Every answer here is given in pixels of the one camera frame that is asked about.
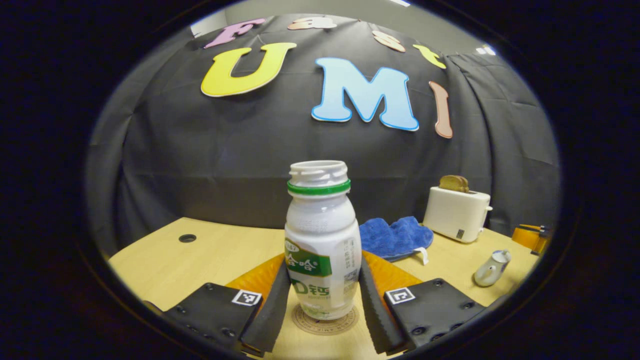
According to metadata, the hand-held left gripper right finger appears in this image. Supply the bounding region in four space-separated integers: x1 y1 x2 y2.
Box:
359 250 488 357

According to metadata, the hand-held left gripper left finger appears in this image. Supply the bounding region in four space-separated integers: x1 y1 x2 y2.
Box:
162 252 292 358

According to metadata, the round brown coaster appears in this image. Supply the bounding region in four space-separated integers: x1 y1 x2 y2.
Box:
292 304 360 336

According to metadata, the white blue-patterned teacup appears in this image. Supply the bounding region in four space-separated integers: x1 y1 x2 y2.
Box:
473 249 512 288

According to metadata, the white green-label water bottle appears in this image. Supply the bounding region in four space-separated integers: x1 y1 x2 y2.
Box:
284 160 362 321

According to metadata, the white toaster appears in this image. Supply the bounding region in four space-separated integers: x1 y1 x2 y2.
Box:
423 186 493 244

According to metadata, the blue towel cloth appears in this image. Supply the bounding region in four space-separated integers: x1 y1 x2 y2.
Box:
359 216 435 265

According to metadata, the brown toast slice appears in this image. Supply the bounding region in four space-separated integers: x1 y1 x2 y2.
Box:
439 175 470 194

